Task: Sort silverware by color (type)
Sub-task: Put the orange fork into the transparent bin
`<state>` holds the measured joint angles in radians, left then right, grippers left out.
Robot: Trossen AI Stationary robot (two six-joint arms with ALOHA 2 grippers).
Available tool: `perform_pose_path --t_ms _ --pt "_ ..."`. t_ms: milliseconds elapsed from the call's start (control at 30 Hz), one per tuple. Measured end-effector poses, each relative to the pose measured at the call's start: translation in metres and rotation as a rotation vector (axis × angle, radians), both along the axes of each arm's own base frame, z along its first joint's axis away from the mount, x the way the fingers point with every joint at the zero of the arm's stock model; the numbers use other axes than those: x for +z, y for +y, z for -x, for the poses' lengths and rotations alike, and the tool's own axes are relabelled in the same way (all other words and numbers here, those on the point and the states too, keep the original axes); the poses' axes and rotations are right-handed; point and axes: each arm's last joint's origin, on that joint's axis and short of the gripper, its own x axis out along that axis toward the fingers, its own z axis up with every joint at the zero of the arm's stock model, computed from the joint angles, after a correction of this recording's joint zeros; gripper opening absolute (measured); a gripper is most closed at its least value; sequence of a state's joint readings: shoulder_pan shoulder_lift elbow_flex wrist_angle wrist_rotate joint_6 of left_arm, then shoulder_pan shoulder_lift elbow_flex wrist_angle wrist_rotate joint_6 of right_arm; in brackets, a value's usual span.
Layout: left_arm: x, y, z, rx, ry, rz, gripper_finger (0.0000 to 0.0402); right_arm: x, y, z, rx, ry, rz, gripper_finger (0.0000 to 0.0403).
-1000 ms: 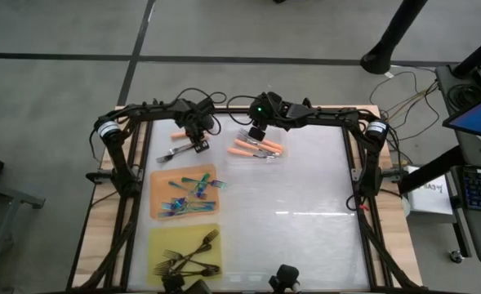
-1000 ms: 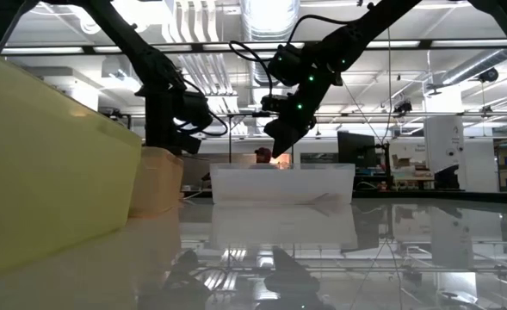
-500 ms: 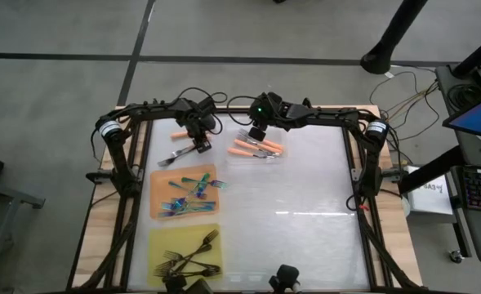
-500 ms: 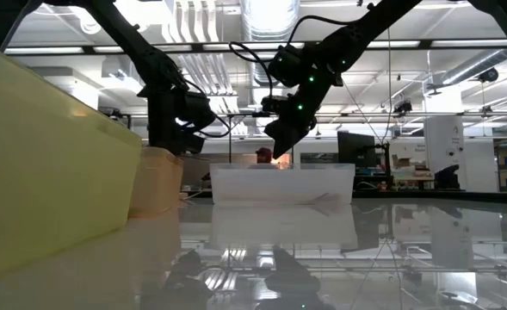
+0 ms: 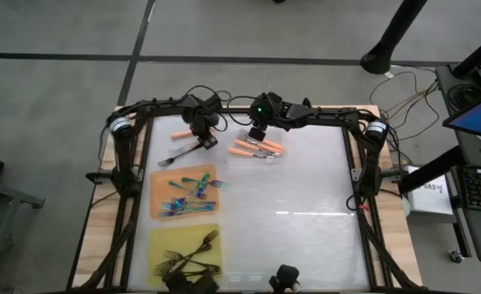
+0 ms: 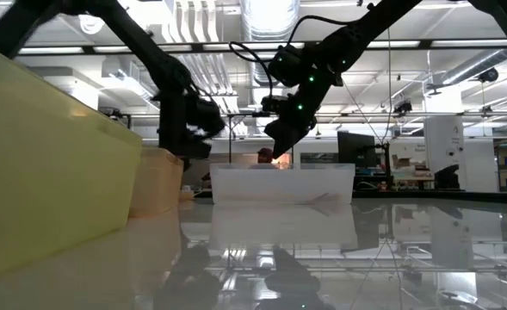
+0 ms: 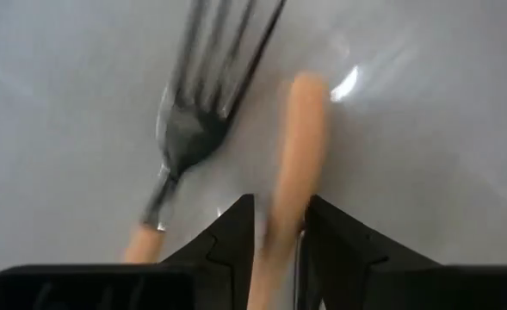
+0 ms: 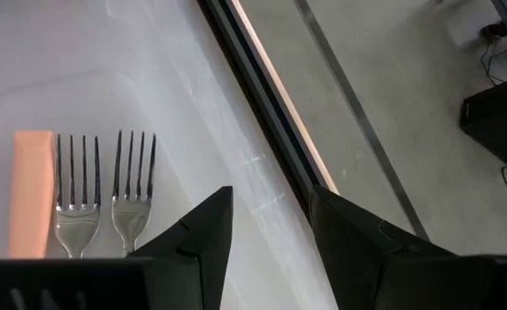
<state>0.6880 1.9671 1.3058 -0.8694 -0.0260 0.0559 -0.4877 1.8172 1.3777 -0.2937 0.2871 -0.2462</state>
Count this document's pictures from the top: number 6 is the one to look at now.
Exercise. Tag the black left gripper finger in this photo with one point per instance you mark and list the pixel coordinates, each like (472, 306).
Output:
(184, 148)

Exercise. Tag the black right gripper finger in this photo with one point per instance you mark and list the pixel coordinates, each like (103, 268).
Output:
(292, 133)

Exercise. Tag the yellow plastic bin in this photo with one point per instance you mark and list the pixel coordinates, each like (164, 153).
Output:
(42, 172)

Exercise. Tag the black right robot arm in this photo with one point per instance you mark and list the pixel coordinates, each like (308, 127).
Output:
(365, 26)

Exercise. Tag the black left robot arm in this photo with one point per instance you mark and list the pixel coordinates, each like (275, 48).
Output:
(141, 41)

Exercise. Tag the person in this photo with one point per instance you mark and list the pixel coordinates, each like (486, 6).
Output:
(265, 156)

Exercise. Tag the orange plastic bin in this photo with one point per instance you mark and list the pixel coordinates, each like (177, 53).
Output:
(158, 185)

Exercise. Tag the clear plastic bin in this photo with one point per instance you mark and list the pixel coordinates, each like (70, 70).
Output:
(279, 181)

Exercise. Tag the black background monitor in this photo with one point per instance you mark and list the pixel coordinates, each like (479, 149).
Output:
(356, 148)

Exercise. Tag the cardboard box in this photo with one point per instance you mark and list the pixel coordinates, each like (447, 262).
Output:
(401, 162)

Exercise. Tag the black overhead rig beam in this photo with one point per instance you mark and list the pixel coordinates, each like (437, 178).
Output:
(425, 44)

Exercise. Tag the black office chair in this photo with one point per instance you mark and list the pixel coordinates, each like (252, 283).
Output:
(449, 178)

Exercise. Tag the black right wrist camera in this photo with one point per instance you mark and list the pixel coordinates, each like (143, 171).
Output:
(274, 104)

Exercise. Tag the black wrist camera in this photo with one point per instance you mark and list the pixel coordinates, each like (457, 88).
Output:
(274, 104)
(205, 117)

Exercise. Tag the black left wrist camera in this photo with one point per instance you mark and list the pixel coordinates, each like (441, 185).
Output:
(205, 117)

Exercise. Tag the ribbed silver air duct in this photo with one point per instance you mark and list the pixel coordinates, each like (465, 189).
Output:
(257, 17)

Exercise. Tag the black ceiling camera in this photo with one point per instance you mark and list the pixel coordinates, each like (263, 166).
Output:
(403, 107)
(488, 75)

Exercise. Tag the black aluminium table frame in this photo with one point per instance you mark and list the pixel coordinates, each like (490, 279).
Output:
(451, 196)

